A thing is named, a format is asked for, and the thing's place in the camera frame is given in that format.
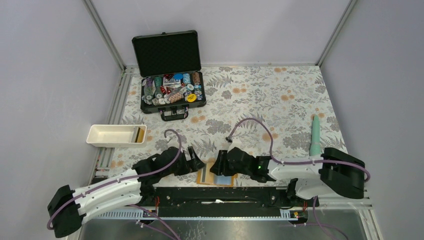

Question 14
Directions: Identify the light blue card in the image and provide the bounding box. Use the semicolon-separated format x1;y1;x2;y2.
213;175;233;186

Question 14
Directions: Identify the orange leather card holder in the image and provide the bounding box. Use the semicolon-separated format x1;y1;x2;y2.
196;162;238;187

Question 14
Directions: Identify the white rectangular plastic tray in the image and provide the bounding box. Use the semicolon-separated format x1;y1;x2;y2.
86;124;148;148

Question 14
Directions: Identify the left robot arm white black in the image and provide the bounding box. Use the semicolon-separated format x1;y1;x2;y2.
47;146;205;237

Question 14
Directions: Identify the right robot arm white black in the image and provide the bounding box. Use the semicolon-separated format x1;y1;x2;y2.
209;147;370;206

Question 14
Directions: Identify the floral patterned table mat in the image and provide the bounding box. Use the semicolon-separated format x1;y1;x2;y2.
108;66;347;177

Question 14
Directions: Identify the yellow round chip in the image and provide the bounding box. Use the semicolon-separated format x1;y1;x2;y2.
185;93;197;103

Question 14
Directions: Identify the mint green wand massager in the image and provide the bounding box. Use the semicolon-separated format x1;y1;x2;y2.
309;115;321;156

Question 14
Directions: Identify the black poker chip case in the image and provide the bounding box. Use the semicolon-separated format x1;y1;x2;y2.
131;30;207;122

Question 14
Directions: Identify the blue round chip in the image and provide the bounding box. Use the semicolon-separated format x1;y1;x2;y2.
173;73;184;81

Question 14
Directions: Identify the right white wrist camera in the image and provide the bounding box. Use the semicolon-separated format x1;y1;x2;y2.
225;136;242;152

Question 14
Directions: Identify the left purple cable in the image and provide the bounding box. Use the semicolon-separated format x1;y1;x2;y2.
46;129;183;231

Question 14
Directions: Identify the purple cable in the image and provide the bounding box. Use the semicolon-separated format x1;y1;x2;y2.
226;117;371;183
46;129;183;231

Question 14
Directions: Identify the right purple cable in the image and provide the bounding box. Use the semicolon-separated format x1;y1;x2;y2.
226;117;371;183

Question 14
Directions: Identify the grey slotted cable duct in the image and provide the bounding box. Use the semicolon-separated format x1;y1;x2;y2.
92;207;298;221

